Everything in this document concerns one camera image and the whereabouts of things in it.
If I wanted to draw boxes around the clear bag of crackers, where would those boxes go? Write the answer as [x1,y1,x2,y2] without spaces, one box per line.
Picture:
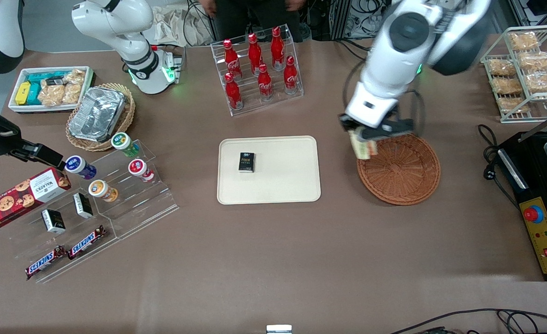
[39,78,66,107]
[64,69,86,104]

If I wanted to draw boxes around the black power cable with plug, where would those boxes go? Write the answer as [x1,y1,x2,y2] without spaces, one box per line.
[477,124,521,210]

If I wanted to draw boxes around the beige plastic tray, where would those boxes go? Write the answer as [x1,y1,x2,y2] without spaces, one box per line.
[217,135,322,205]

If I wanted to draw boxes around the Snickers bar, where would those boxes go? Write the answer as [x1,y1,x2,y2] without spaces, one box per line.
[67,225,107,260]
[25,245,67,281]

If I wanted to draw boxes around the aluminium foil container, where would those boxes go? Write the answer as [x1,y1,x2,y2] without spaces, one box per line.
[69,87,126,142]

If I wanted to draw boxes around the white wire rack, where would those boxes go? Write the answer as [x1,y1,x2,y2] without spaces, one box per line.
[480,25,547,124]

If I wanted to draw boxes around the red cola bottle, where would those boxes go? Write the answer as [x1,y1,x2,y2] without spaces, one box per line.
[270,26,286,71]
[224,73,244,111]
[223,39,243,79]
[257,63,273,101]
[247,33,264,74]
[283,56,299,95]

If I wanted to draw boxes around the person in dark clothes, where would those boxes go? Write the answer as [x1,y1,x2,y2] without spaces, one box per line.
[198,0,312,43]

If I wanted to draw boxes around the orange lid cup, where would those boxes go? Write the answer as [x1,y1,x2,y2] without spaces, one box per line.
[88,179,119,203]

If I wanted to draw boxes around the black base cables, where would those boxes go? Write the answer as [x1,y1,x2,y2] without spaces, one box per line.
[334,39,372,52]

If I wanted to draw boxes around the black machine with yellow panel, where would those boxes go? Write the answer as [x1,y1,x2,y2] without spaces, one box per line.
[495,131,547,283]

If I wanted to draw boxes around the thin black cable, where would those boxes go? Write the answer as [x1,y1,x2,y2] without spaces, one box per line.
[388,308,547,334]

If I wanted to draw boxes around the white plastic crate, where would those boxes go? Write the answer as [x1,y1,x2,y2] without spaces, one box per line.
[7,66,96,115]

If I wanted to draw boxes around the brown round wicker basket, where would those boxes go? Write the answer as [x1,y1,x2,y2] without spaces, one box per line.
[356,131,441,206]

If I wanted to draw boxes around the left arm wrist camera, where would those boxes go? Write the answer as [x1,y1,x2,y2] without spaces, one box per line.
[372,118,414,140]

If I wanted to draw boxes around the crumpled beige cloth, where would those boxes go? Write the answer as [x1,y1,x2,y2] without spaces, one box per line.
[152,4,214,48]

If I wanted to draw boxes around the yellow snack box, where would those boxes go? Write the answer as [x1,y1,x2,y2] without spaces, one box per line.
[15,82,32,106]

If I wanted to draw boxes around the clear acrylic bottle rack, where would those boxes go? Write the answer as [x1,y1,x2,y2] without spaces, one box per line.
[210,24,304,117]

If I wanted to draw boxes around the tangled background cables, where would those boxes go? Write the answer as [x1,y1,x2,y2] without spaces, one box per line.
[329,0,387,39]

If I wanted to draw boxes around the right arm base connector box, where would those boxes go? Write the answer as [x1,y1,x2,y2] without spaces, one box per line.
[161,45,187,85]

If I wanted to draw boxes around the clear acrylic stepped snack stand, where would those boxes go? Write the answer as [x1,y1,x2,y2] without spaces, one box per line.
[0,179,117,284]

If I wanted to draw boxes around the green lid cup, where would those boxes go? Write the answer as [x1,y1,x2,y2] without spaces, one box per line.
[110,132,141,158]

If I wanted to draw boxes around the clear acrylic stepped cup stand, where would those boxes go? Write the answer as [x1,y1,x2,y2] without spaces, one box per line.
[69,139,180,240]

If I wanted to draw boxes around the triangle sandwich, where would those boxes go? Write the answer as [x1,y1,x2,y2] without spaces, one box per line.
[349,129,379,161]

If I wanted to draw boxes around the bagged pastry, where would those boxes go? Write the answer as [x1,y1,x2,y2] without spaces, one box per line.
[523,71,547,94]
[516,51,547,73]
[507,31,540,51]
[486,58,518,77]
[491,76,524,95]
[496,96,532,115]

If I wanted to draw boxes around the teal snack box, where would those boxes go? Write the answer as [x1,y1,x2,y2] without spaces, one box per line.
[26,71,66,85]
[26,83,43,105]

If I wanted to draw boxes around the small black white box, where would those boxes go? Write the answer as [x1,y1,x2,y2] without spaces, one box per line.
[41,208,66,234]
[72,192,94,219]

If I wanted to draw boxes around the blue lid cup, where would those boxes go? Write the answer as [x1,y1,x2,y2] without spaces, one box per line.
[64,155,97,180]

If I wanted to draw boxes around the red lid cup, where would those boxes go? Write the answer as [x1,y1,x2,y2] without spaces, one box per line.
[128,158,155,183]

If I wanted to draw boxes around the light tan wicker basket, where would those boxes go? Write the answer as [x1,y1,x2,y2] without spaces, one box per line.
[65,83,136,153]

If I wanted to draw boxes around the red Walkers cookie box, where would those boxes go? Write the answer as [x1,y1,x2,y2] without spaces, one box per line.
[0,167,71,228]

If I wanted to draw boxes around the grey metal bar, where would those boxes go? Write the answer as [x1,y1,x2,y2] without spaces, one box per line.
[518,106,547,142]

